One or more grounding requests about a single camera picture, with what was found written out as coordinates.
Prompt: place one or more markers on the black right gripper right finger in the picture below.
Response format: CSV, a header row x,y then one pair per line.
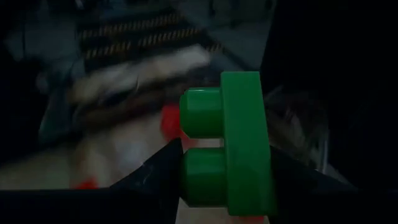
x,y
326,208

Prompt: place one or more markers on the black mat with hazard stripes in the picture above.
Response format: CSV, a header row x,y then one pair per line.
x,y
140,40

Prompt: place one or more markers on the large green plastic block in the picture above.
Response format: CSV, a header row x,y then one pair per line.
x,y
245,140

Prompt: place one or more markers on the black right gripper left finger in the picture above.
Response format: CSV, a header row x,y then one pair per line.
x,y
109,208

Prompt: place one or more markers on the clear plastic bin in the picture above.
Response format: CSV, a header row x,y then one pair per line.
x,y
295,124

